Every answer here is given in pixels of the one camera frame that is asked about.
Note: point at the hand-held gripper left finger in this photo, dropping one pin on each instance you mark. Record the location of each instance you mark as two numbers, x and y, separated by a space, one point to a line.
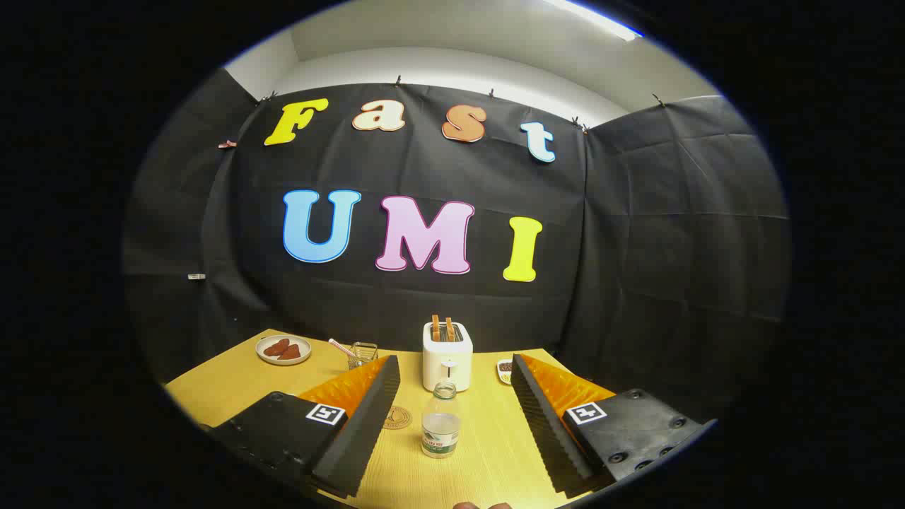
357 438

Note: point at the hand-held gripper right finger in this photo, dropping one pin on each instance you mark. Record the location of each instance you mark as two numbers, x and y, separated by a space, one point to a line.
548 431

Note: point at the round cork coaster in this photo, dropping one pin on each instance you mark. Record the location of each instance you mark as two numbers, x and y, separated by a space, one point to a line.
400 418

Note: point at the clear plastic juice bottle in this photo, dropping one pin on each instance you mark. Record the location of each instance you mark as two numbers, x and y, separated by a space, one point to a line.
440 433

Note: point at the wooden table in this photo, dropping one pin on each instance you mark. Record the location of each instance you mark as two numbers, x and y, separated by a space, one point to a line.
488 452

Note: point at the white divided grain dish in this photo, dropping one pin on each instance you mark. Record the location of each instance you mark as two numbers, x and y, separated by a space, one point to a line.
504 371

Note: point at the red striped straw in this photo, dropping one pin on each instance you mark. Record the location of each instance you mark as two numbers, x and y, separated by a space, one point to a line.
341 346

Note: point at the white round plate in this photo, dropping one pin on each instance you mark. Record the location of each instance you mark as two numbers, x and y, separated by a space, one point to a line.
283 362

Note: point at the brown food piece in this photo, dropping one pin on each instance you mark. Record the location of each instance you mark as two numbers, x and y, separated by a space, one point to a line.
274 348
290 353

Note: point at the white toaster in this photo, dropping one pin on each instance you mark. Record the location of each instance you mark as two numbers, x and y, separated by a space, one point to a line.
447 353

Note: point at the black backdrop cloth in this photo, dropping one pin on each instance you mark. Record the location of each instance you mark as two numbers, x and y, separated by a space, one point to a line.
438 304

